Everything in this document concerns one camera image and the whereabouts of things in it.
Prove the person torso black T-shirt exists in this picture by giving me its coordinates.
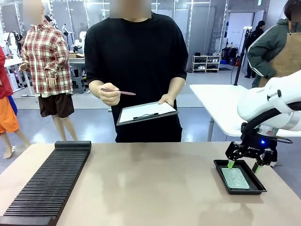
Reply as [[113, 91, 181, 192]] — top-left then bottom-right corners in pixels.
[[84, 11, 189, 143]]

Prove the black rectangular plastic tray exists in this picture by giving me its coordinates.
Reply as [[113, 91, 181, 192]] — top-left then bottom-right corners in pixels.
[[213, 159, 268, 195]]

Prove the mannequin in plaid shirt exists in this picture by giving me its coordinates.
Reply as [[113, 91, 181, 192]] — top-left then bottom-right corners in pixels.
[[18, 0, 79, 143]]

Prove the dark red pen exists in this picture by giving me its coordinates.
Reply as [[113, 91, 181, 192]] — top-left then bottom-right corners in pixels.
[[100, 88, 137, 96]]

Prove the black slotted PCB rack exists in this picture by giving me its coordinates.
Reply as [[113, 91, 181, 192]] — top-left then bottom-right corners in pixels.
[[0, 140, 92, 226]]

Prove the background person black jacket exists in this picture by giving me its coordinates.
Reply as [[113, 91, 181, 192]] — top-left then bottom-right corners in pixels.
[[244, 20, 266, 79]]

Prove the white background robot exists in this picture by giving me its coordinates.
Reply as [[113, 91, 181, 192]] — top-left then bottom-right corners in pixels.
[[1, 31, 24, 55], [62, 23, 87, 53]]

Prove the right arm thick black cable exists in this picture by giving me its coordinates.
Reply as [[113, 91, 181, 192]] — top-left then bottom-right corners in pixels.
[[240, 103, 301, 142]]

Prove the person left forearm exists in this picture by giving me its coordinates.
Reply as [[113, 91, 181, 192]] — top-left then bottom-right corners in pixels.
[[169, 75, 184, 99]]

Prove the grey clipboard with paper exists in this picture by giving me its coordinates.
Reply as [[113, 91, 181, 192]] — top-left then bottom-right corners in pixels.
[[116, 101, 179, 127]]

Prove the green perforated PCB board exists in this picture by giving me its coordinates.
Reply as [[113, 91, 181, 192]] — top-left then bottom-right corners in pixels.
[[222, 167, 251, 190]]

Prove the thin black cable loop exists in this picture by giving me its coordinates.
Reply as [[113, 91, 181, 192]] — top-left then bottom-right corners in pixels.
[[273, 137, 294, 145]]

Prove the person left hand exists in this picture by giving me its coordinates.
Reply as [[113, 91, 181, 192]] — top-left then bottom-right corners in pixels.
[[158, 93, 176, 105]]

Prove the grey step stool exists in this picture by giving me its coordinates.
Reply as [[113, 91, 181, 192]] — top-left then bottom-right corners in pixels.
[[71, 74, 92, 94]]

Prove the black camera pole stand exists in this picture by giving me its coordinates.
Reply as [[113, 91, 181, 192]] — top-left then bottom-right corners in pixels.
[[233, 26, 253, 86]]

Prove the person right forearm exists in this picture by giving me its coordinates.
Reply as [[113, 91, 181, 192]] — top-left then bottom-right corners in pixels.
[[88, 79, 105, 97]]

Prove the person right hand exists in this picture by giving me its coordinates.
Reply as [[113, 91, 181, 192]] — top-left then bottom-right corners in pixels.
[[97, 82, 121, 107]]

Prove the person in brown apron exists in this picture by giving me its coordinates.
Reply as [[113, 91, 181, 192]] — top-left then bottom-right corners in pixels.
[[246, 0, 301, 168]]

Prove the white shoe shelf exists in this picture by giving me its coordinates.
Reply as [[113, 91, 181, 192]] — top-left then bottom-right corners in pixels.
[[192, 55, 222, 73]]

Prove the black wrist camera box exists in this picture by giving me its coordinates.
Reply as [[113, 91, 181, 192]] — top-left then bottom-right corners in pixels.
[[257, 136, 269, 148]]

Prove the white background table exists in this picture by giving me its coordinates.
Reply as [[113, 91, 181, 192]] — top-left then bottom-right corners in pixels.
[[189, 83, 301, 151]]

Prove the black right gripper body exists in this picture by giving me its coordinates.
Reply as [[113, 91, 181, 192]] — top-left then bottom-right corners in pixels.
[[238, 137, 266, 158]]

